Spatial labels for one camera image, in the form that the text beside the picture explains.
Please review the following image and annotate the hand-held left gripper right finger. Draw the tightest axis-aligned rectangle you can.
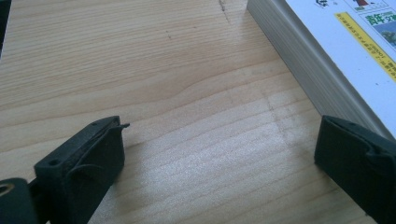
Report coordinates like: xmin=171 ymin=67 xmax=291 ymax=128
xmin=313 ymin=114 xmax=396 ymax=224

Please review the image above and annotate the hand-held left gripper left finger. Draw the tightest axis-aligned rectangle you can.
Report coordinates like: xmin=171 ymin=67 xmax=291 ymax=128
xmin=33 ymin=115 xmax=131 ymax=224

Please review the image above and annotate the white book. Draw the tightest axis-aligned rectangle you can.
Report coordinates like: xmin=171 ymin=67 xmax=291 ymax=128
xmin=247 ymin=0 xmax=396 ymax=141

